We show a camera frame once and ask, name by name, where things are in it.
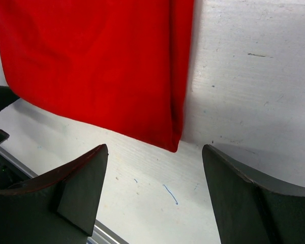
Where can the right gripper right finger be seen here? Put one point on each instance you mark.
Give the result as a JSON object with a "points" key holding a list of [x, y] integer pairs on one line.
{"points": [[251, 206]]}

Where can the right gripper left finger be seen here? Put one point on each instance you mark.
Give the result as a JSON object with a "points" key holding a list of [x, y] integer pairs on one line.
{"points": [[59, 206]]}

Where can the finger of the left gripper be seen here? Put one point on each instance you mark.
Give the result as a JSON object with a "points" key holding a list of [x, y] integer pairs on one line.
{"points": [[7, 97]]}

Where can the bright red t shirt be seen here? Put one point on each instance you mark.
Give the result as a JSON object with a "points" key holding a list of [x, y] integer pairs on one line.
{"points": [[119, 65]]}

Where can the aluminium mounting rail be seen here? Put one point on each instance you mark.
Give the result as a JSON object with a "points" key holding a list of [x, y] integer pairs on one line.
{"points": [[101, 234]]}

